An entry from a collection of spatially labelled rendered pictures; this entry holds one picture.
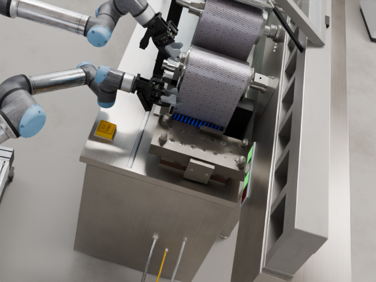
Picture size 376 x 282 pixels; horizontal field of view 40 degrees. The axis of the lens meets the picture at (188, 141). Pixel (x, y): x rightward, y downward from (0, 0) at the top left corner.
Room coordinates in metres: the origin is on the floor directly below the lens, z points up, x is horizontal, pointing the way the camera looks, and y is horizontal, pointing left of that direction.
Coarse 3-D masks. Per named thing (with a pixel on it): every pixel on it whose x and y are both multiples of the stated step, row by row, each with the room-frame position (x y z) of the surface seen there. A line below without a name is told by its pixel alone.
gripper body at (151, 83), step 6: (138, 78) 1.46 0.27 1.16; (144, 78) 1.47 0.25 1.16; (156, 78) 1.50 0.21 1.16; (162, 78) 1.51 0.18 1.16; (138, 84) 1.45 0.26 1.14; (144, 84) 1.46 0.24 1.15; (150, 84) 1.45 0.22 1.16; (156, 84) 1.48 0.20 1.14; (162, 84) 1.49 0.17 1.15; (132, 90) 1.44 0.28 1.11; (138, 90) 1.46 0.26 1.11; (144, 90) 1.46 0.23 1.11; (150, 90) 1.44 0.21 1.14; (156, 90) 1.45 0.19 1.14; (150, 96) 1.44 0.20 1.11; (156, 96) 1.46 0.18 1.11
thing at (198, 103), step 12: (180, 96) 1.49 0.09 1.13; (192, 96) 1.49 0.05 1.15; (204, 96) 1.49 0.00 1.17; (216, 96) 1.50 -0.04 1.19; (180, 108) 1.49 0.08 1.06; (192, 108) 1.49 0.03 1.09; (204, 108) 1.49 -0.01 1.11; (216, 108) 1.50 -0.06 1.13; (228, 108) 1.50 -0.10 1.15; (204, 120) 1.50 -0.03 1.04; (216, 120) 1.50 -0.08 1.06; (228, 120) 1.50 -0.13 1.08
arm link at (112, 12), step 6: (114, 0) 1.52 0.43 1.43; (102, 6) 1.52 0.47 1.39; (108, 6) 1.51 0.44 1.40; (114, 6) 1.50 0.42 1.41; (96, 12) 1.51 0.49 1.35; (102, 12) 1.47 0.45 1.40; (108, 12) 1.47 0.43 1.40; (114, 12) 1.49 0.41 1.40; (120, 12) 1.50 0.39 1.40; (114, 18) 1.47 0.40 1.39
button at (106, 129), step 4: (104, 120) 1.40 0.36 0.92; (100, 124) 1.37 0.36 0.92; (104, 124) 1.38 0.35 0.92; (108, 124) 1.39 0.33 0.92; (112, 124) 1.39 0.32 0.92; (116, 124) 1.40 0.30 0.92; (100, 128) 1.35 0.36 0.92; (104, 128) 1.36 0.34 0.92; (108, 128) 1.37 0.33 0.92; (112, 128) 1.37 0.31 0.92; (96, 132) 1.33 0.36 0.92; (100, 132) 1.33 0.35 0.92; (104, 132) 1.34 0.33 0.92; (108, 132) 1.35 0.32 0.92; (112, 132) 1.35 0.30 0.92; (104, 136) 1.33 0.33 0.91; (108, 136) 1.33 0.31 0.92; (112, 136) 1.34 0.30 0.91
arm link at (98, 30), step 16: (0, 0) 1.35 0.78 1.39; (16, 0) 1.37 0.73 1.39; (32, 0) 1.40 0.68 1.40; (16, 16) 1.36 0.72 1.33; (32, 16) 1.35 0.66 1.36; (48, 16) 1.36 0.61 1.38; (64, 16) 1.38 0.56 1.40; (80, 16) 1.40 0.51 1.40; (80, 32) 1.37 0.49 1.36; (96, 32) 1.35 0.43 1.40
